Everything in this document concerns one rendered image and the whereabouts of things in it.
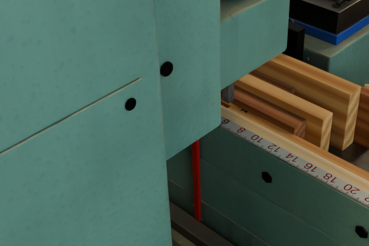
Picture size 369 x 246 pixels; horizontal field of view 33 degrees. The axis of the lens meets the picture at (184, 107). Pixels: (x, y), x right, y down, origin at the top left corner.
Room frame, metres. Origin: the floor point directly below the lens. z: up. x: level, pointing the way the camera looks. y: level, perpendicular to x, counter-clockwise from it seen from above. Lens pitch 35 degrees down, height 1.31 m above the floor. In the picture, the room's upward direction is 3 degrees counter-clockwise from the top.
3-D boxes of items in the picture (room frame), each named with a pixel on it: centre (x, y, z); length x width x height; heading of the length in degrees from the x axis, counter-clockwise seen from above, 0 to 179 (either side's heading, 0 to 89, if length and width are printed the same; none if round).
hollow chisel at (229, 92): (0.52, -0.05, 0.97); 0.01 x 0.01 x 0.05; 43
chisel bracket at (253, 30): (0.51, -0.03, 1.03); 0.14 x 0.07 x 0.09; 133
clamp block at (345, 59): (0.68, -0.16, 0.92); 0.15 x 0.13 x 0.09; 43
